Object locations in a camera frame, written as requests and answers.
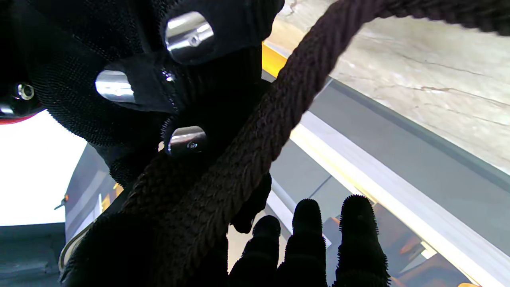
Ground dark brown woven belt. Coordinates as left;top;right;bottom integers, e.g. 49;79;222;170
59;0;510;287

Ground light wooden counter shelf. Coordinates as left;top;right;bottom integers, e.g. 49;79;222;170
290;112;510;287

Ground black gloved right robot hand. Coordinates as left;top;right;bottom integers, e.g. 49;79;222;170
0;0;285;188

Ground large brown ribbed planter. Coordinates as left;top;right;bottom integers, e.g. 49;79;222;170
323;203;424;276

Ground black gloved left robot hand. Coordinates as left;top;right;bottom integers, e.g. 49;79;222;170
60;171;392;287

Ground small brown ribbed planter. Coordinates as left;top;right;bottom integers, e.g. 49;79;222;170
392;254;471;287

